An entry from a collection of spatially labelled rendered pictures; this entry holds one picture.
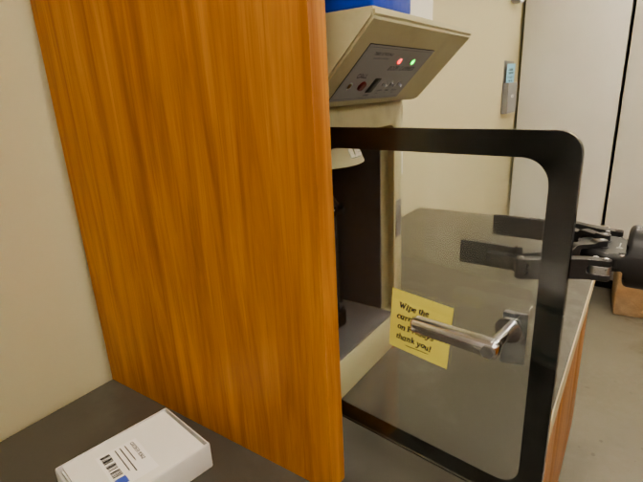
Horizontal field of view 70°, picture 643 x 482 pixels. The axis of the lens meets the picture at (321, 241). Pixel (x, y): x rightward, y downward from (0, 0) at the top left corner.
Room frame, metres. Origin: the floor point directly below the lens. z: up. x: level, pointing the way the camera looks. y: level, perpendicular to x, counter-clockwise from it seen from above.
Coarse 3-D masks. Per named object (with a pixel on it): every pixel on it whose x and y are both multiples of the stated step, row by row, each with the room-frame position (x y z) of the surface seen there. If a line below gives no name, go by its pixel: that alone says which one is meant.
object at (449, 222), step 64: (384, 128) 0.50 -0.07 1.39; (448, 128) 0.45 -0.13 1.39; (384, 192) 0.50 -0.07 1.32; (448, 192) 0.44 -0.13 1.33; (512, 192) 0.40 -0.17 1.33; (576, 192) 0.37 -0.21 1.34; (384, 256) 0.50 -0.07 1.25; (448, 256) 0.44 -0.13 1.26; (512, 256) 0.40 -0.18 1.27; (384, 320) 0.50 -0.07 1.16; (384, 384) 0.50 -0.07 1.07; (448, 384) 0.44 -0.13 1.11; (512, 384) 0.39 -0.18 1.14; (448, 448) 0.44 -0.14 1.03; (512, 448) 0.39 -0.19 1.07
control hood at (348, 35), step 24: (336, 24) 0.54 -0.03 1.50; (360, 24) 0.52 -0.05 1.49; (384, 24) 0.54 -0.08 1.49; (408, 24) 0.59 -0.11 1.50; (432, 24) 0.64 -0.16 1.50; (336, 48) 0.54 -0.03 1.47; (360, 48) 0.55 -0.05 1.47; (432, 48) 0.70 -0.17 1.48; (456, 48) 0.77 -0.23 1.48; (336, 72) 0.55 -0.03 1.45; (432, 72) 0.78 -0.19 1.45; (408, 96) 0.78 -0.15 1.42
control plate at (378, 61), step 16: (368, 48) 0.56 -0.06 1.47; (384, 48) 0.58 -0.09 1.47; (400, 48) 0.62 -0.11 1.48; (416, 48) 0.66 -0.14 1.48; (368, 64) 0.59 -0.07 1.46; (384, 64) 0.62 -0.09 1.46; (400, 64) 0.66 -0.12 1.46; (416, 64) 0.70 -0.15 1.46; (352, 80) 0.59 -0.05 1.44; (368, 80) 0.63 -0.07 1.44; (384, 80) 0.66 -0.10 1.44; (400, 80) 0.70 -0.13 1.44; (336, 96) 0.59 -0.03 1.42; (352, 96) 0.63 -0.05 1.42; (368, 96) 0.66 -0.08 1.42; (384, 96) 0.71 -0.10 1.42
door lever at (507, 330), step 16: (416, 320) 0.41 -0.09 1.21; (432, 320) 0.41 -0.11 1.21; (512, 320) 0.39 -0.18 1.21; (432, 336) 0.40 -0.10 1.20; (448, 336) 0.39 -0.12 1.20; (464, 336) 0.38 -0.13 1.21; (480, 336) 0.37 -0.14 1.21; (496, 336) 0.38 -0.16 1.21; (512, 336) 0.39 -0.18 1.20; (480, 352) 0.36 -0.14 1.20; (496, 352) 0.36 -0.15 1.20
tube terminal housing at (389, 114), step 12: (336, 108) 0.66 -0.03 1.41; (348, 108) 0.69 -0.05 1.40; (360, 108) 0.72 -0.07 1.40; (372, 108) 0.75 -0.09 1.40; (384, 108) 0.78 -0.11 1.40; (396, 108) 0.82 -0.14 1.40; (336, 120) 0.66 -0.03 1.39; (348, 120) 0.69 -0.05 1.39; (360, 120) 0.72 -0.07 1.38; (372, 120) 0.75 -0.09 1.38; (384, 120) 0.78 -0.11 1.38; (396, 120) 0.82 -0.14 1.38
